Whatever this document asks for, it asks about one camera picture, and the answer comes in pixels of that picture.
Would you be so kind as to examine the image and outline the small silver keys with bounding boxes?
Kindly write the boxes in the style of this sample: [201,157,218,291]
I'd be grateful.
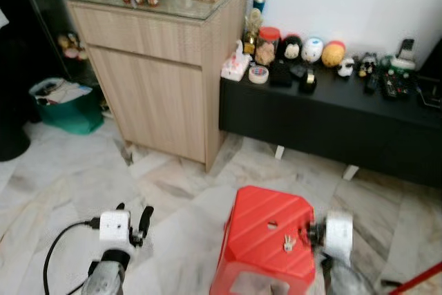
[282,234,297,254]

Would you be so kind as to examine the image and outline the red plastic stool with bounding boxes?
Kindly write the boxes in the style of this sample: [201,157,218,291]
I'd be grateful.
[209,185,317,295]

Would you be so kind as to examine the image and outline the green bag with papers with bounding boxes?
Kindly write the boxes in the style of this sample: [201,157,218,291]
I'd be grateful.
[29,77,105,136]

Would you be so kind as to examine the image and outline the black low sideboard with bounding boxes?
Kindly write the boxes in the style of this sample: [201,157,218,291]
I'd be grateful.
[219,67,442,189]

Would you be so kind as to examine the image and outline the black round base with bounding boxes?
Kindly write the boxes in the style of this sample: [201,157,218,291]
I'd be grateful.
[0,112,32,163]

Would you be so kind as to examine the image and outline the light wooden cabinet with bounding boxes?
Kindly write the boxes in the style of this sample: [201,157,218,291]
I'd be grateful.
[66,0,250,172]

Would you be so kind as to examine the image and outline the black tape dispenser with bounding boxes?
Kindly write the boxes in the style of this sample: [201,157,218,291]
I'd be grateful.
[298,67,319,95]

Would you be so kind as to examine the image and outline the black flat tray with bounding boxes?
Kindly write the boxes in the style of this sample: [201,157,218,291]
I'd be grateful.
[416,76,442,110]

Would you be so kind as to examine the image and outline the slim black remote control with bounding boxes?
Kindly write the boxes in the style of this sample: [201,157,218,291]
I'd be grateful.
[364,74,379,95]

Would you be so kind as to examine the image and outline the black pouch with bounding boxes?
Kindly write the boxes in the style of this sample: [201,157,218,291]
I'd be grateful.
[268,60,295,89]

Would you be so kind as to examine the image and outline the wide black remote control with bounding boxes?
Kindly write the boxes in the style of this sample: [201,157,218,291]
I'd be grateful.
[382,73,417,100]

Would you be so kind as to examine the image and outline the small toy doll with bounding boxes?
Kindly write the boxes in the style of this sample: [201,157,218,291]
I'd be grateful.
[58,32,88,61]

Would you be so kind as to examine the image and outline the small white panda plush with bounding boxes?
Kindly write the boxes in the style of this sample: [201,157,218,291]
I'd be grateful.
[336,57,356,79]

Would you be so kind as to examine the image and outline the white tape roll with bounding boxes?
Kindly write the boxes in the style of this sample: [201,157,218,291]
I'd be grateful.
[248,65,270,85]

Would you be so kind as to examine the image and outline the black television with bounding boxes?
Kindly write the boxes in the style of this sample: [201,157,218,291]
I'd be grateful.
[417,38,442,83]

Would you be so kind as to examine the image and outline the white pink tissue box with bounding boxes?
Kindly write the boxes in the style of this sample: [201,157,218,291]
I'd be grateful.
[220,40,251,82]

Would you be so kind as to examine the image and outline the black white toy figure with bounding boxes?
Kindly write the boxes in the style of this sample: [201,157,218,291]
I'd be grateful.
[357,52,380,79]

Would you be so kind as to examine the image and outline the yellow bear plush toy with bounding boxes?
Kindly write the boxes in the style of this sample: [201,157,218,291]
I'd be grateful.
[321,40,347,68]

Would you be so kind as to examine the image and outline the white duck plush toy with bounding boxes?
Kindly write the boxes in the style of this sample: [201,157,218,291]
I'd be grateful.
[301,37,325,64]

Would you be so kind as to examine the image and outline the black mouse plush toy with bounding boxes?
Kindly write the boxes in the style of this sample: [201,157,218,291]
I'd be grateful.
[278,34,303,61]

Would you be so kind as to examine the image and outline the clear jar red lid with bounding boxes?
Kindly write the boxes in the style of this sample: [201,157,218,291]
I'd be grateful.
[255,26,281,67]

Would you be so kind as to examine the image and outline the dark glass display cabinet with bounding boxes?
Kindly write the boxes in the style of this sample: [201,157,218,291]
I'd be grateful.
[12,0,115,88]

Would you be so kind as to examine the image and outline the small gold trophy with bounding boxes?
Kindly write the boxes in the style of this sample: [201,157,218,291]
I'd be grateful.
[242,8,264,55]

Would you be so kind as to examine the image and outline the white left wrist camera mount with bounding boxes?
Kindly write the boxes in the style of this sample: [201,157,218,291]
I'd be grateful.
[99,210,133,245]

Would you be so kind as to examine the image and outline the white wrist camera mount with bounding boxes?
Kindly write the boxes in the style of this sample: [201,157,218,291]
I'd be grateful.
[324,211,355,263]
[99,210,133,245]

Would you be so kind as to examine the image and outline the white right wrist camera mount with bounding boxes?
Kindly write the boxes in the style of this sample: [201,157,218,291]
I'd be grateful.
[324,211,355,263]

